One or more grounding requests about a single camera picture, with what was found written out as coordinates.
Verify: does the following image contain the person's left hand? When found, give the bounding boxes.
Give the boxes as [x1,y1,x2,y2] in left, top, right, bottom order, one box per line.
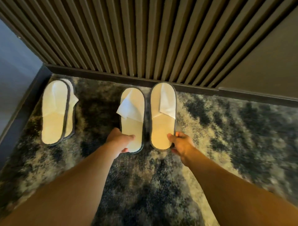
[106,128,135,159]

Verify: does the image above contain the person's right hand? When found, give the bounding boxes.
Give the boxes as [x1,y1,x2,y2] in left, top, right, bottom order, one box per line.
[167,132,195,167]

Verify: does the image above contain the white slipper with strap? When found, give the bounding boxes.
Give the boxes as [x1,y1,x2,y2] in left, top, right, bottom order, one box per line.
[116,87,146,154]

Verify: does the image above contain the white slipper with dark trim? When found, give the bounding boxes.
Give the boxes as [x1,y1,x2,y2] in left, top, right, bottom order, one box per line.
[150,82,177,151]
[41,79,71,147]
[61,78,79,140]

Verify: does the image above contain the person's right forearm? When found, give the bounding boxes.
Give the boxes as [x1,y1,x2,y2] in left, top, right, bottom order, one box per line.
[182,147,298,226]

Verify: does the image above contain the person's left forearm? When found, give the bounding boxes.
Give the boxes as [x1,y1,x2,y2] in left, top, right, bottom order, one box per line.
[0,142,116,226]

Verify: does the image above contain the mottled dark shaggy rug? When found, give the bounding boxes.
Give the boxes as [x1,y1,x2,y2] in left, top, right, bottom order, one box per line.
[0,74,298,226]

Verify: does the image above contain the brown slatted wooden panel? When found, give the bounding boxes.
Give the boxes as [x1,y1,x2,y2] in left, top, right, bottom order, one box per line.
[0,0,298,88]

